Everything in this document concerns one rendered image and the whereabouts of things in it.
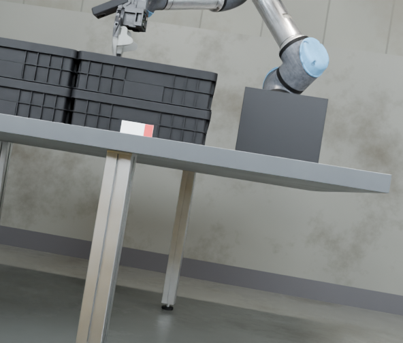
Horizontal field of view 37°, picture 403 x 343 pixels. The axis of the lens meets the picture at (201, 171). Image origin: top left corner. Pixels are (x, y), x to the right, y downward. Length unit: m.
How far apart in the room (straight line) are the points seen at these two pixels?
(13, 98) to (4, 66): 0.09
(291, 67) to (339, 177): 0.74
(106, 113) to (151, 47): 2.31
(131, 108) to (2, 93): 0.37
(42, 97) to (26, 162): 2.39
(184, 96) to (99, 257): 0.55
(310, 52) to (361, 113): 1.99
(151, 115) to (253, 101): 0.35
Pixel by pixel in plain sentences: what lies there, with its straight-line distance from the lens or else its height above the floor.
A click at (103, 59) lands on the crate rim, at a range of 1.73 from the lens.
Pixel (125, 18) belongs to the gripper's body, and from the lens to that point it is 1.83.
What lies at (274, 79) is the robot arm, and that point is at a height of 1.00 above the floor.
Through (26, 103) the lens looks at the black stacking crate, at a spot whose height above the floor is 0.76.
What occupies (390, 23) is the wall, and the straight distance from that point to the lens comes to 4.08.
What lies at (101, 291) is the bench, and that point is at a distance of 1.41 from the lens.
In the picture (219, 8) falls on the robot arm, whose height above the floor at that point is 1.24.
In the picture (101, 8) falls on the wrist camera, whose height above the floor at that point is 1.08.
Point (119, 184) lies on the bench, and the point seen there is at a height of 0.58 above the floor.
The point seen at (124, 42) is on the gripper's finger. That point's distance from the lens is 1.80.
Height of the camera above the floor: 0.62
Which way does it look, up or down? 1 degrees up
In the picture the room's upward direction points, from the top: 9 degrees clockwise
